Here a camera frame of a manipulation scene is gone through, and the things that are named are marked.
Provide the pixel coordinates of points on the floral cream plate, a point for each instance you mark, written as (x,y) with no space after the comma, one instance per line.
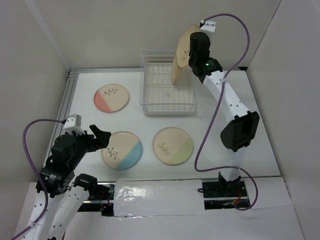
(175,69)
(183,47)

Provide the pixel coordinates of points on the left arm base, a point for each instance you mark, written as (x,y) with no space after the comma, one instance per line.
(102,200)

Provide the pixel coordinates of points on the green and cream plate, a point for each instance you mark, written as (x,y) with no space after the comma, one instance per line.
(172,146)

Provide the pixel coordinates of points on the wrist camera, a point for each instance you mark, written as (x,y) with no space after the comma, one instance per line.
(73,123)
(207,26)

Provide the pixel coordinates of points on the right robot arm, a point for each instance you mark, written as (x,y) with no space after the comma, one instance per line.
(241,125)

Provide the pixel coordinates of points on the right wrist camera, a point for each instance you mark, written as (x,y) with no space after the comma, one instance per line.
(207,26)

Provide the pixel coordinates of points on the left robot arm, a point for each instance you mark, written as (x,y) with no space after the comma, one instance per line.
(62,193)

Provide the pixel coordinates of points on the white drip tray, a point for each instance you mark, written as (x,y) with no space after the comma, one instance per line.
(165,97)

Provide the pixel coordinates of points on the blue and cream plate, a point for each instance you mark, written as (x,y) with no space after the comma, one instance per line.
(123,151)

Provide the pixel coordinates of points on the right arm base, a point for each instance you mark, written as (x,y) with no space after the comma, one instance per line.
(215,198)

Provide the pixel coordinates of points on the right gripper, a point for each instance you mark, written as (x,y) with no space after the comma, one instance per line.
(192,51)

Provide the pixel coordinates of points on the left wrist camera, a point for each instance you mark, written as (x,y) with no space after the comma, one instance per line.
(73,123)

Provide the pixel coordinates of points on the pink and cream plate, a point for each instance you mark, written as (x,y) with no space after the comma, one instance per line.
(111,98)

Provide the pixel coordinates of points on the aluminium frame rail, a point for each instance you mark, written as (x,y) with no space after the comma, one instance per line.
(82,84)

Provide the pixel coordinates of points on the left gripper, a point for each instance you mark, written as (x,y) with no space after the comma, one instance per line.
(102,139)

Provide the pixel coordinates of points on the white taped cover panel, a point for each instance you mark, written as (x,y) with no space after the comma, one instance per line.
(158,198)

